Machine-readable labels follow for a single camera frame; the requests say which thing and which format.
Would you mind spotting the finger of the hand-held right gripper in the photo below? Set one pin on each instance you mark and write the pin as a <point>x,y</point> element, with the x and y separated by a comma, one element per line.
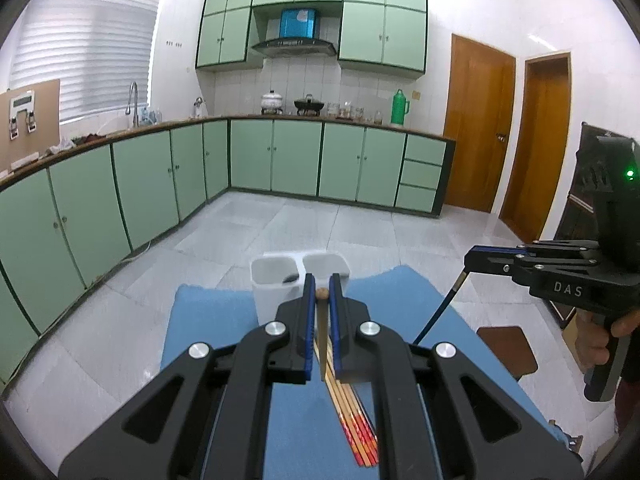
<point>560,249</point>
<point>492,262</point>

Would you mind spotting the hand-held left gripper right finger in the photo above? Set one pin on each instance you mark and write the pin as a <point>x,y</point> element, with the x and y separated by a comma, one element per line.
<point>334,350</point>

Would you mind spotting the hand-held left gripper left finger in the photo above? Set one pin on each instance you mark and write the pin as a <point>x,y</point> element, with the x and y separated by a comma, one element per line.
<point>314,350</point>

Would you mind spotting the light wooden chopstick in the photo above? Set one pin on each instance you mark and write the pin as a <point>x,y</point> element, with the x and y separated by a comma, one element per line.
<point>323,330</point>

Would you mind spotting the white double utensil holder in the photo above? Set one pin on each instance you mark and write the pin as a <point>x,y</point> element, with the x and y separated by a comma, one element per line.
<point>270,300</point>

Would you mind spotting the person's right hand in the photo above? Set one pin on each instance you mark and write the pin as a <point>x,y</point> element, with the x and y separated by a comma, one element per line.
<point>591,342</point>

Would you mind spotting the black glass cabinet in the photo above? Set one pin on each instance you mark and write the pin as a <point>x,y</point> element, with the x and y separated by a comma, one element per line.
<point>575,205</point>

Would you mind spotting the brown wooden stool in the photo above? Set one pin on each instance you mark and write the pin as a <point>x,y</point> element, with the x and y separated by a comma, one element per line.
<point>507,350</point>

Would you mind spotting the plain wooden door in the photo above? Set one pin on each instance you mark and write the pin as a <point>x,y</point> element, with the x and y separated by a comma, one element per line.
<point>542,150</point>

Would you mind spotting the blue table mat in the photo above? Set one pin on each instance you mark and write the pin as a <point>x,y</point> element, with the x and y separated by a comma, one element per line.
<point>210,320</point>

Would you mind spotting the green thermos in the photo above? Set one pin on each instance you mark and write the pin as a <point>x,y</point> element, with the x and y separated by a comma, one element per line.
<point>398,110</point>

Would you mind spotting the glass jar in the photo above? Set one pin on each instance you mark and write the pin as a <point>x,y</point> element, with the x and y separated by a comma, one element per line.
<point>345,109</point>
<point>378,117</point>
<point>359,111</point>
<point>331,109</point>

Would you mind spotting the green base kitchen cabinets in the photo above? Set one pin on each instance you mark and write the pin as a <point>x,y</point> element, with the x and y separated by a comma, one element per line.
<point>150,180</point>

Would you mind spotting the black wok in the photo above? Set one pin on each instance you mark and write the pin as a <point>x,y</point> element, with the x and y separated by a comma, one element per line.
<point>308,105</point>

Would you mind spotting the white cooking pot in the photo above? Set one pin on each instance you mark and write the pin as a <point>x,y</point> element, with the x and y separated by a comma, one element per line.
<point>271,101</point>

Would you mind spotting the silver kettle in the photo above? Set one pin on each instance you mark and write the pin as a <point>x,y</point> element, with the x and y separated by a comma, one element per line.
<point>198,106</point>

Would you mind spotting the clear plastic bottles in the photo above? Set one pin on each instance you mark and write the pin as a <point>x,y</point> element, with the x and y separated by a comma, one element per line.
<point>150,116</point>

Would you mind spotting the range hood with blue film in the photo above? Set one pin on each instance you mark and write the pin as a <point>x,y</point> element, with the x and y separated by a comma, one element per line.
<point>295,46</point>

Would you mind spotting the steel kitchen faucet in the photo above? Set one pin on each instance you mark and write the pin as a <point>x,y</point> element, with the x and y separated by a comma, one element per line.
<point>133,105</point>

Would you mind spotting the dark cloth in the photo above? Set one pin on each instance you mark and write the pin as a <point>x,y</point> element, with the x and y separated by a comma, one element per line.
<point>91,138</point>

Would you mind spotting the brown cardboard board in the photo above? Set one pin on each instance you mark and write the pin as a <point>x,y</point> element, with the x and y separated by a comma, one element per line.
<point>47,120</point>

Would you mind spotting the white window blind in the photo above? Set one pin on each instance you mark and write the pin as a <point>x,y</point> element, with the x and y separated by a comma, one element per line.
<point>85,45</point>

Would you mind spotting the white device on board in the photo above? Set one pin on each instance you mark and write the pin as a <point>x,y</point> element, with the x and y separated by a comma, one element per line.
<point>22,101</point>

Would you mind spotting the green wall kitchen cabinets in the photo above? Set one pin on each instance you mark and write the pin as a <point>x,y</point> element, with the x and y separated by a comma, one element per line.
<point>375,35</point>

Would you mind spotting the white wall sockets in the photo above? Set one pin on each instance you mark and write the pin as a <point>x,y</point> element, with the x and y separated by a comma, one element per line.
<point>173,43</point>

